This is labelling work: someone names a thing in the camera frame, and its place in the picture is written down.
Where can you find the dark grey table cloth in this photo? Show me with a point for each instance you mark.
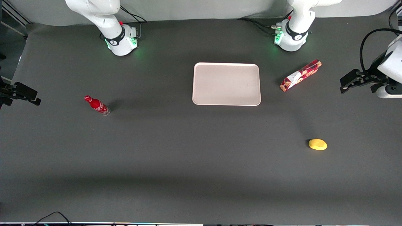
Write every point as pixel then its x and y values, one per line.
pixel 188 157

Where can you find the yellow lemon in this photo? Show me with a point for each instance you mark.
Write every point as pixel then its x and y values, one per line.
pixel 317 144

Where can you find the pale pink rectangular tray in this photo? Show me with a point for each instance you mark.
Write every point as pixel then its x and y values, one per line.
pixel 226 84

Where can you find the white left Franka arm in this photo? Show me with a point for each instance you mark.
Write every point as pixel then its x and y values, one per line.
pixel 295 18

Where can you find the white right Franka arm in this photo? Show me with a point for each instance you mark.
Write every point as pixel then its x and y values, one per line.
pixel 103 15

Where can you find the red cola bottle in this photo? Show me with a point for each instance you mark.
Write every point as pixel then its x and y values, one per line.
pixel 97 105

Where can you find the aluminium frame profile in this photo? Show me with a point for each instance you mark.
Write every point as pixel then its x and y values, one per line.
pixel 15 14

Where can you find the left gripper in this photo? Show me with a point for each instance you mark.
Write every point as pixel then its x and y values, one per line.
pixel 372 74

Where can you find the red cookie box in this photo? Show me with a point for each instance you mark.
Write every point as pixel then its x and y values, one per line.
pixel 300 76

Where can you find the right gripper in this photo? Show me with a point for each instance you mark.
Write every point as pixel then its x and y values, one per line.
pixel 7 92

